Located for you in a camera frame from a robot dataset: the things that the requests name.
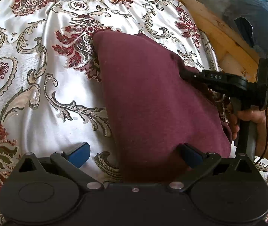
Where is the wooden bed frame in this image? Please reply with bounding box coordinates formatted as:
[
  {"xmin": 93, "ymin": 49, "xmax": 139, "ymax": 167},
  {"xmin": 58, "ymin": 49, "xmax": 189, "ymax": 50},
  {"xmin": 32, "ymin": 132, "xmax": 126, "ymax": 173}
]
[{"xmin": 177, "ymin": 0, "xmax": 259, "ymax": 81}]

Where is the person's right hand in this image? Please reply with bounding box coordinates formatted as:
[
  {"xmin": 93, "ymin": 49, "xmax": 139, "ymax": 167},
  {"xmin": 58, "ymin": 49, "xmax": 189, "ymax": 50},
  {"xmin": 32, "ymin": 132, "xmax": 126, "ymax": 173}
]
[{"xmin": 229, "ymin": 109, "xmax": 268, "ymax": 160}]

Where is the floral white bedspread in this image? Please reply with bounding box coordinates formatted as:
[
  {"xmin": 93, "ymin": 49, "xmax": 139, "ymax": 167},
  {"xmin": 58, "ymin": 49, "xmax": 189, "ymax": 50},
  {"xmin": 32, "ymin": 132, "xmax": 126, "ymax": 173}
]
[{"xmin": 0, "ymin": 0, "xmax": 268, "ymax": 225}]

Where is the floral pillow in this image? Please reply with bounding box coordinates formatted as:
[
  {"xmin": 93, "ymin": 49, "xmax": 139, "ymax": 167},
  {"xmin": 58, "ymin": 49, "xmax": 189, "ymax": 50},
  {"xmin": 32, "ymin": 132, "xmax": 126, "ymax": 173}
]
[{"xmin": 47, "ymin": 0, "xmax": 219, "ymax": 82}]

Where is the maroon small shirt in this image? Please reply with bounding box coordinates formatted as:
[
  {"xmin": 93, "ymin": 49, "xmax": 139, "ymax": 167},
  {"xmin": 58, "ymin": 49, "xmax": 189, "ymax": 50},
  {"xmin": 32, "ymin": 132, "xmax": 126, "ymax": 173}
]
[{"xmin": 93, "ymin": 30, "xmax": 232, "ymax": 183}]

